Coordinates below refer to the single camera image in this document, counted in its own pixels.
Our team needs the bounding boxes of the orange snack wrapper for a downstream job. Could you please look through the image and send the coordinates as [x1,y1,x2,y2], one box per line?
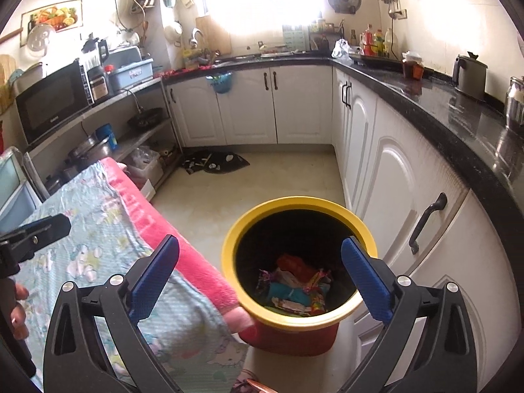
[305,272,332,316]

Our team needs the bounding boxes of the black blender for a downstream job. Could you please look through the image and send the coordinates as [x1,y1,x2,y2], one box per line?
[82,37,110,74]

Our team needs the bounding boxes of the steel teapot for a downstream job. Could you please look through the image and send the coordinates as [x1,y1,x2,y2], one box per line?
[504,76,524,132]

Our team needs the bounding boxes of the dark floor mat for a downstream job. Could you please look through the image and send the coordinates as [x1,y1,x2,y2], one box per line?
[182,150,250,175]

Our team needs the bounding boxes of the red bin with yellow rim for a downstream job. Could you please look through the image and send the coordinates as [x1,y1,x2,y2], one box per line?
[221,197,378,357]

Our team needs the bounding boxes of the wooden cutting board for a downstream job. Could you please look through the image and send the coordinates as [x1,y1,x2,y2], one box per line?
[195,15,232,55]

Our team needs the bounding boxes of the kitchen window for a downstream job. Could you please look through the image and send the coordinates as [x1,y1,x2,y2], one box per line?
[200,0,320,38]

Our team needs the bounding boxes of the person's left hand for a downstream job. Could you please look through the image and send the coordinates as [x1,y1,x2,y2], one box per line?
[10,282,31,341]

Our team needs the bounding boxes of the blue cup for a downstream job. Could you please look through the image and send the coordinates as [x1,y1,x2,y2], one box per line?
[95,123,119,150]

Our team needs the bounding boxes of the blue dish rack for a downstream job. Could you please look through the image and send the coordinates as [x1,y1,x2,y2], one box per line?
[107,47,154,93]

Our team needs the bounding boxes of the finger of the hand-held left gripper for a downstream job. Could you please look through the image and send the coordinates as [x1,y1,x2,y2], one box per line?
[0,214,73,261]

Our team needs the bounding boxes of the round bamboo board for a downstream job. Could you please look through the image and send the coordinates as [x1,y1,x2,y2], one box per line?
[0,54,17,113]

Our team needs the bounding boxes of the blue cloth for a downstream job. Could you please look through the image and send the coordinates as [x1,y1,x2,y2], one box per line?
[266,280,312,306]

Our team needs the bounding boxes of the grey kettle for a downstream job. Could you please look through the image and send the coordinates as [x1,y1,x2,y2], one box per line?
[452,51,489,99]

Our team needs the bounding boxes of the yellow oil bottle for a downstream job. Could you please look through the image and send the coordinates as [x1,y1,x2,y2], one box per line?
[384,28,400,58]

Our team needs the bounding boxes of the fruit wall picture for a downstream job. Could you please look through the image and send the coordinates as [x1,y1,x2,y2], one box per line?
[20,5,83,46]

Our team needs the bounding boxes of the light blue cartoon printed blanket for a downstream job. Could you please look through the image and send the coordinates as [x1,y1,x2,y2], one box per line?
[0,159,250,389]

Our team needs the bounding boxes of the blue hanging door bin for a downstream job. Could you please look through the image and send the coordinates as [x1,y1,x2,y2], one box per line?
[205,72,236,94]

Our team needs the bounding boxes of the blue countertop organizer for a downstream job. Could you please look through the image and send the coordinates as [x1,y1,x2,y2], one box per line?
[282,25,308,50]

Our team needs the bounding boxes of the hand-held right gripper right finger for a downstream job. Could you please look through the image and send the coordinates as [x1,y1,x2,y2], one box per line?
[340,236,479,393]

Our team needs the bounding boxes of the clear plastic bag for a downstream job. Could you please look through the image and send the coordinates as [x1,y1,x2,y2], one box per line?
[331,39,353,60]

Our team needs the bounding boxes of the red plastic bottle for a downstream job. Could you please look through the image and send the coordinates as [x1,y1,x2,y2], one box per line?
[276,254,321,282]

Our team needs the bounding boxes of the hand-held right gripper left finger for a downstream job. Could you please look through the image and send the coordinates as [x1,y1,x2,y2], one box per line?
[43,234,181,393]

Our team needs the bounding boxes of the brown glass jar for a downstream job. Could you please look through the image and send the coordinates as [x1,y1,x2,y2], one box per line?
[402,52,424,79]

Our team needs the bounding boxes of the black wok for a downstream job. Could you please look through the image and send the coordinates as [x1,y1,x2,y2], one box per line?
[127,107,163,128]

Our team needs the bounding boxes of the black microwave oven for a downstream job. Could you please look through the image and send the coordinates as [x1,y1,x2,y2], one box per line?
[14,58,93,144]

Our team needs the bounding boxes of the plastic drawer unit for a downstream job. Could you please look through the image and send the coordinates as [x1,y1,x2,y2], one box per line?
[0,147,42,222]

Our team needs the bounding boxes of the spice rack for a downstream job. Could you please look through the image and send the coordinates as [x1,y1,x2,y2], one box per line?
[309,12,342,52]

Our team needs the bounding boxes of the white kitchen cabinets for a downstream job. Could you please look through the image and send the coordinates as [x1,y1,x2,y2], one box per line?
[164,65,524,393]

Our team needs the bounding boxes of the metal kitchen shelf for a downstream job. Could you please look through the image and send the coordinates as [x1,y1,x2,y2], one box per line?
[25,78,183,197]

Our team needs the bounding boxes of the steel cooking pot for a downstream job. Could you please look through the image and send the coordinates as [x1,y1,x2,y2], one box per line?
[67,135,109,164]

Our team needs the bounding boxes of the white hanging pot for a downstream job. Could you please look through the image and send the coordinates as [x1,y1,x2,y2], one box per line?
[164,20,183,42]

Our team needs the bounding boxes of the pink fleece blanket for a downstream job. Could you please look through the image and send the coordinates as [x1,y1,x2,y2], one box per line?
[100,156,254,334]

